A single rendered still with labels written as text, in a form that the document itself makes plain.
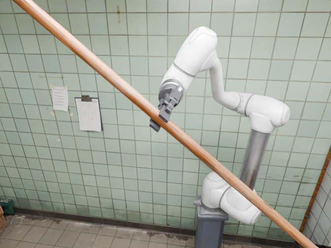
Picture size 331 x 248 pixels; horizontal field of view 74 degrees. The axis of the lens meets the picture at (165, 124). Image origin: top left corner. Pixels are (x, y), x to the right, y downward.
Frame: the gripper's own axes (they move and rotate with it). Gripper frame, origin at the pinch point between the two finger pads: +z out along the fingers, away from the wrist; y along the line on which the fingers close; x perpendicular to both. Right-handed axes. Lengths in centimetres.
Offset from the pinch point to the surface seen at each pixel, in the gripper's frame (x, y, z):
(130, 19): 48, 10, -121
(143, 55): 25, 24, -121
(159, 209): -89, 139, -119
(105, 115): 18, 89, -120
